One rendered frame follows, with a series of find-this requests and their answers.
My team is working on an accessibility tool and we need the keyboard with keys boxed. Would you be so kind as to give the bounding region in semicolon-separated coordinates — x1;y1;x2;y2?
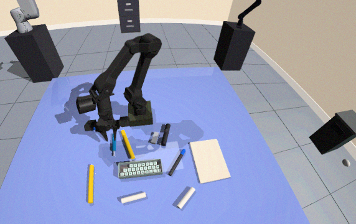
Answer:
118;159;163;179

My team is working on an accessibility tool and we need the cream cylinder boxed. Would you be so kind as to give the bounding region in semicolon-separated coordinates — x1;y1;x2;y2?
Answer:
177;187;195;209
121;192;146;203

